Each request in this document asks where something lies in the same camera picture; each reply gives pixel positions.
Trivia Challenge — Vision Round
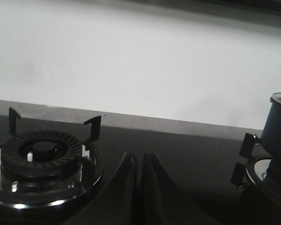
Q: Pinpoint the black pot support grate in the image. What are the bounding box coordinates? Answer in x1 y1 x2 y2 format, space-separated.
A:
230 133 281 207

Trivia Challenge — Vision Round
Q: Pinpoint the metal wire pot reducer ring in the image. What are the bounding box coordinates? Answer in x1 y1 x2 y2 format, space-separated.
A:
236 134 263 188

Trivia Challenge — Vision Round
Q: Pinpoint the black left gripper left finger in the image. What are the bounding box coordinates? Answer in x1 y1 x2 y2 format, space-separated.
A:
65 153 136 225

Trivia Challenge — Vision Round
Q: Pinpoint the black glass gas cooktop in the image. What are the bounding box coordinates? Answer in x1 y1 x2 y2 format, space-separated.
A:
0 116 281 225

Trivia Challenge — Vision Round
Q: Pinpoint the dark blue cooking pot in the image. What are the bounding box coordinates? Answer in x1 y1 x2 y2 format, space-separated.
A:
261 92 281 160

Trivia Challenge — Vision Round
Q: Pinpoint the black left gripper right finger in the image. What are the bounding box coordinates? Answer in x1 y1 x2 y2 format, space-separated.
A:
141 153 219 225

